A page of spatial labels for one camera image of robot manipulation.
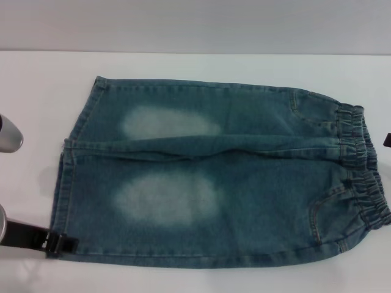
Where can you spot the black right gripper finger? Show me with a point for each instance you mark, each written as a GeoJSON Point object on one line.
{"type": "Point", "coordinates": [388, 140]}

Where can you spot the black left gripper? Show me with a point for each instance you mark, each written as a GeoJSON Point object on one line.
{"type": "Point", "coordinates": [26, 235]}

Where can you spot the blue denim shorts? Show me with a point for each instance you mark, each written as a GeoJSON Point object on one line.
{"type": "Point", "coordinates": [214, 189]}

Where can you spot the left wrist camera housing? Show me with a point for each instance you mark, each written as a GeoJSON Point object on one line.
{"type": "Point", "coordinates": [10, 137]}

